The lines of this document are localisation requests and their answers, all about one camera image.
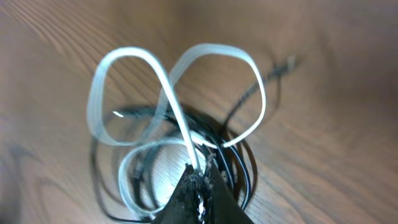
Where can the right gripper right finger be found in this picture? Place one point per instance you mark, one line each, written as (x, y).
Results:
(220, 206)

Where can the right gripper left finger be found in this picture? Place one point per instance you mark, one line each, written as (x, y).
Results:
(182, 207)

